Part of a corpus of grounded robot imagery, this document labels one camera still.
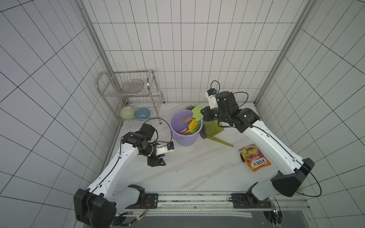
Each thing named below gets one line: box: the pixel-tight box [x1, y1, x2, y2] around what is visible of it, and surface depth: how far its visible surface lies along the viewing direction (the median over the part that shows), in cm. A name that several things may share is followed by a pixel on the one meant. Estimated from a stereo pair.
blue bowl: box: [135, 107, 151, 119], surface depth 106 cm
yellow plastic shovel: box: [182, 118, 198, 135], surface depth 94 cm
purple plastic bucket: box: [169, 109, 203, 147], surface depth 89 cm
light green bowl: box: [119, 105, 136, 120], surface depth 104 cm
